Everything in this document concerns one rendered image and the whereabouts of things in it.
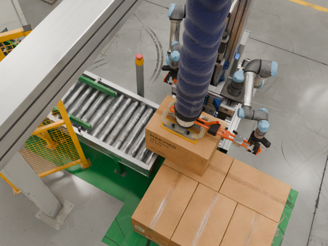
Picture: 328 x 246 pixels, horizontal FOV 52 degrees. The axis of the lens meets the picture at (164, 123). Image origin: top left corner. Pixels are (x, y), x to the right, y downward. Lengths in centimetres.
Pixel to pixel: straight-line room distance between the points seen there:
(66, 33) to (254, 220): 275
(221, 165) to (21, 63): 280
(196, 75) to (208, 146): 83
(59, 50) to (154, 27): 441
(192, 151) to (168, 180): 56
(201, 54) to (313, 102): 297
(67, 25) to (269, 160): 357
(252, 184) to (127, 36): 278
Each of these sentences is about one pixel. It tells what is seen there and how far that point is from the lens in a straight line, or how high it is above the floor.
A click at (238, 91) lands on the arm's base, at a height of 109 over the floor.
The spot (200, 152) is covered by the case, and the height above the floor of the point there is 107.
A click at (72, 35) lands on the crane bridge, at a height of 305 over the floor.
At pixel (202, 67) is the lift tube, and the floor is 196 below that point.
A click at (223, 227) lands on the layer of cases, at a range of 317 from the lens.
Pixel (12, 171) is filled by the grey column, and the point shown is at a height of 130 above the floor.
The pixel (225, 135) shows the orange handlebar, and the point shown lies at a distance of 272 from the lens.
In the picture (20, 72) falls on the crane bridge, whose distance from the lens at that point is 71.
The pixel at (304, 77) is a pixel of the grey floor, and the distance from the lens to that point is 497.
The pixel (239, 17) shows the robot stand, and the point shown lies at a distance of 279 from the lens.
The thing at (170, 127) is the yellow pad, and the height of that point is 110.
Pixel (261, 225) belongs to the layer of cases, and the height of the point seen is 54.
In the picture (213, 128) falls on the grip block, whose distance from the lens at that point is 273.
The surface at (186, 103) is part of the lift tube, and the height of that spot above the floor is 153.
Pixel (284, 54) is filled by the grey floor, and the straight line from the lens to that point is 512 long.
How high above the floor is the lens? 357
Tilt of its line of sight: 60 degrees down
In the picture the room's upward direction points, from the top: 5 degrees clockwise
